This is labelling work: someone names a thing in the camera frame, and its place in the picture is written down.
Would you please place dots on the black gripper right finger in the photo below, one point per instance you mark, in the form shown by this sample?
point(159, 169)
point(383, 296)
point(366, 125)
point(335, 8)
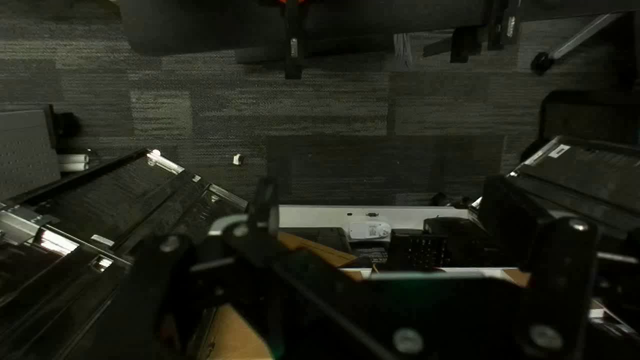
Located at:
point(561, 281)

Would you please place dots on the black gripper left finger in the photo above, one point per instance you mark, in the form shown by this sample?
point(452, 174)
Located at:
point(266, 206)

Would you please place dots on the white wooden-edged table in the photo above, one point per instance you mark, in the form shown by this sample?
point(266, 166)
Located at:
point(320, 214)

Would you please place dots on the small black ribbed block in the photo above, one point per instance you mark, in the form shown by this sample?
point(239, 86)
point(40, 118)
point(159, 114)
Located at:
point(416, 251)

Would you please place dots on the metal leg with black foot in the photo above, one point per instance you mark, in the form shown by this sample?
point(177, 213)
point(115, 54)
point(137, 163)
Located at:
point(566, 42)

